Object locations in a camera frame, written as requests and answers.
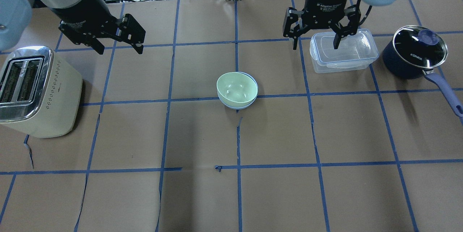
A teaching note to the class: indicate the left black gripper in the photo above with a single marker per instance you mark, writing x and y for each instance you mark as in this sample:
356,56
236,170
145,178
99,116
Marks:
77,10

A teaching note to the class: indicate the green bowl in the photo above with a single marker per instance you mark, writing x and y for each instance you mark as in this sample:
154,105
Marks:
237,88

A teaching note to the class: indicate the blue bowl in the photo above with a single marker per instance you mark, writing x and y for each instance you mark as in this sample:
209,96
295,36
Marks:
240,106

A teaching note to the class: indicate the dark blue saucepan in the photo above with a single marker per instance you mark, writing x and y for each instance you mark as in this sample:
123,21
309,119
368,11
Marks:
397,66

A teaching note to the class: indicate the glass saucepan lid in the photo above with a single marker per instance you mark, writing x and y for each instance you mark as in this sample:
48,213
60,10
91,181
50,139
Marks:
420,47

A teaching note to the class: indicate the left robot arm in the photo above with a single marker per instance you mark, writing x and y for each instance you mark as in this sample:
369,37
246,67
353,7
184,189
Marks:
15,16

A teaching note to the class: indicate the cream chrome toaster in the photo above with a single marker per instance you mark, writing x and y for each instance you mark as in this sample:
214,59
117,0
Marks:
40,92

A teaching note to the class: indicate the clear plastic container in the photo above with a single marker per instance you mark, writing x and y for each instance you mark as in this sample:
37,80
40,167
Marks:
355,52

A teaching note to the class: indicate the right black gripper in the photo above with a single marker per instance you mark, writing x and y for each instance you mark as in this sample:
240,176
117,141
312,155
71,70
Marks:
325,2

